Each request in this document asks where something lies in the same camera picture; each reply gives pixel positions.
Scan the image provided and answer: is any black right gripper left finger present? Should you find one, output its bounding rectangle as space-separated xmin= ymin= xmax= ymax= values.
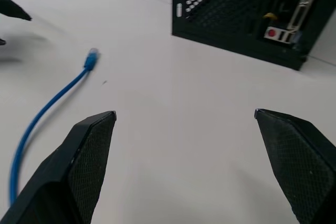
xmin=0 ymin=110 xmax=117 ymax=224

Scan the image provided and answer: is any blue ethernet cable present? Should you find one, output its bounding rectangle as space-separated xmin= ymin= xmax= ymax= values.
xmin=9 ymin=47 xmax=101 ymax=206

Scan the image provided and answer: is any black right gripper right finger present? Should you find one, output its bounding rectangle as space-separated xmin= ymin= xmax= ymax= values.
xmin=254 ymin=108 xmax=336 ymax=224

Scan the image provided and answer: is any black perforated computer case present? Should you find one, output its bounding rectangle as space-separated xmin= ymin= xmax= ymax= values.
xmin=171 ymin=0 xmax=336 ymax=71

